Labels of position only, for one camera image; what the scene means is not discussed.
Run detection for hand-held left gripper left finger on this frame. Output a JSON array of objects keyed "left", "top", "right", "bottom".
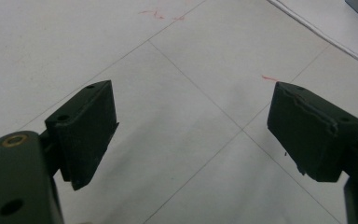
[{"left": 44, "top": 79, "right": 120, "bottom": 191}]

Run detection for white paper sheets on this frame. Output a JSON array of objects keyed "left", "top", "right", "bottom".
[{"left": 266, "top": 0, "right": 358, "bottom": 74}]

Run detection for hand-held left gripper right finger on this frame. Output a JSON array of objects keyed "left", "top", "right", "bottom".
[{"left": 267, "top": 81, "right": 358, "bottom": 183}]

